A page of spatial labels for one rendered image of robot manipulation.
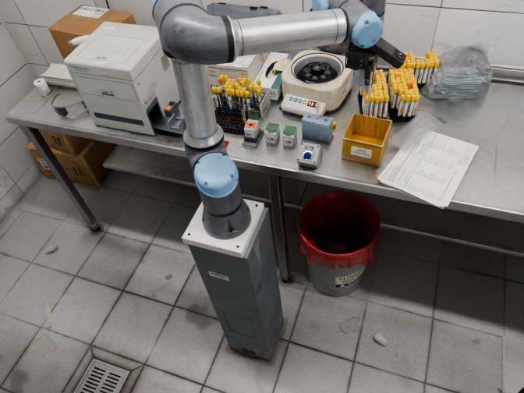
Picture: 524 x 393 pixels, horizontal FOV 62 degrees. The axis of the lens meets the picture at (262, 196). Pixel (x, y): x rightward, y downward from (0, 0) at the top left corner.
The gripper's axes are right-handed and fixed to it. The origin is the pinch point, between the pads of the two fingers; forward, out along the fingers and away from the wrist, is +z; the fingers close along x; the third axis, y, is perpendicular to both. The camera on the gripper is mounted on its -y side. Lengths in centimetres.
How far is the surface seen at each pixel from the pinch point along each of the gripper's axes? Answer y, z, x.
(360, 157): -0.8, 22.8, 6.7
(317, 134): 15.8, 21.0, 1.9
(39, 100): 139, 26, 13
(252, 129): 37.7, 18.7, 8.9
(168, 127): 70, 22, 14
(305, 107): 25.1, 21.5, -11.0
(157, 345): 72, 113, 67
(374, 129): -2.2, 20.9, -6.0
